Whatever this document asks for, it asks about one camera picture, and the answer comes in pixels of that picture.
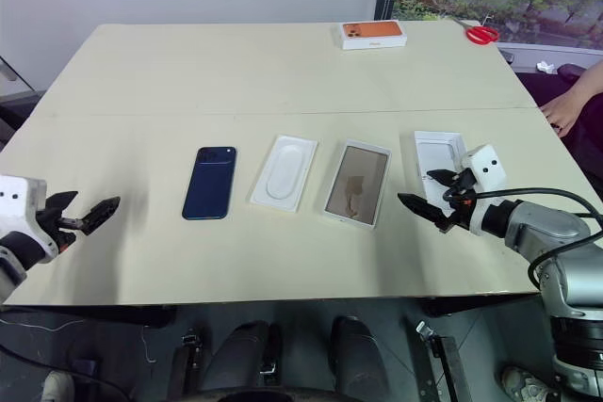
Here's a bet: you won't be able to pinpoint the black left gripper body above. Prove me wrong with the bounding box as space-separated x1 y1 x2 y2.
35 206 89 253

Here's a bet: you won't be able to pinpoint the grey metal bracket bar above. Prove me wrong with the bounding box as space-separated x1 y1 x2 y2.
414 320 473 402

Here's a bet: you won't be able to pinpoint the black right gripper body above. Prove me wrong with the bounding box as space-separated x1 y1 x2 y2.
439 168 478 234

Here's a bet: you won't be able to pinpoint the dark blue smartphone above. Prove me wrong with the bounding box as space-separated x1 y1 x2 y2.
181 145 238 222

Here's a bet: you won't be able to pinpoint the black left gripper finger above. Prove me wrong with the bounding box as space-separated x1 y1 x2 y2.
76 195 122 236
46 190 79 217

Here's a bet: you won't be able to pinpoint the dark rounded shape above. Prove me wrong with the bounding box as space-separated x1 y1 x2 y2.
328 314 393 394
210 318 285 394

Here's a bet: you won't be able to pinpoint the white moulded insert tray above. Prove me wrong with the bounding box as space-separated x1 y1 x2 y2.
249 134 319 212

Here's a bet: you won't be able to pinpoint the black chair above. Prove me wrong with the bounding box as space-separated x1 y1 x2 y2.
0 89 46 152

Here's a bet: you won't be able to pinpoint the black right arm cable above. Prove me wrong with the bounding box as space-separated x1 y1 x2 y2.
444 186 603 291

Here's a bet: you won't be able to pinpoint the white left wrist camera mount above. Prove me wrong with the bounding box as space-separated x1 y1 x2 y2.
0 175 62 265

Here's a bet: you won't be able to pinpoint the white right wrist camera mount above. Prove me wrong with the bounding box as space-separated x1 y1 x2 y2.
459 143 508 236

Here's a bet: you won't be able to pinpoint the white box with orange phone print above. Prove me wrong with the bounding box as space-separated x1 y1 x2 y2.
337 20 409 52

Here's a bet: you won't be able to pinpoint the bare person hand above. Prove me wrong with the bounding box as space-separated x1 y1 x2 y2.
541 89 587 137

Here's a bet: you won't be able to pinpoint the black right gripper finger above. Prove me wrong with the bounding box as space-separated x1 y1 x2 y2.
397 192 454 234
425 168 461 189

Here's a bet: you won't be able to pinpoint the red handled scissors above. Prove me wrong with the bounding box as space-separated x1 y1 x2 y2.
450 16 501 47

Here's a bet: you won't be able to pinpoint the white sneaker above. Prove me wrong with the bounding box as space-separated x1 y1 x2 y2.
41 370 76 402
500 362 558 402

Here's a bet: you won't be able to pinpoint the thin white string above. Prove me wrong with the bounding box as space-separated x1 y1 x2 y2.
0 315 157 366

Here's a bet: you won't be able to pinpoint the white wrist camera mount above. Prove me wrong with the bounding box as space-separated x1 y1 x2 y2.
0 175 62 265
459 143 508 236

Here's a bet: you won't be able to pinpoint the white open box lid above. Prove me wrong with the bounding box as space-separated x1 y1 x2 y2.
413 130 468 200

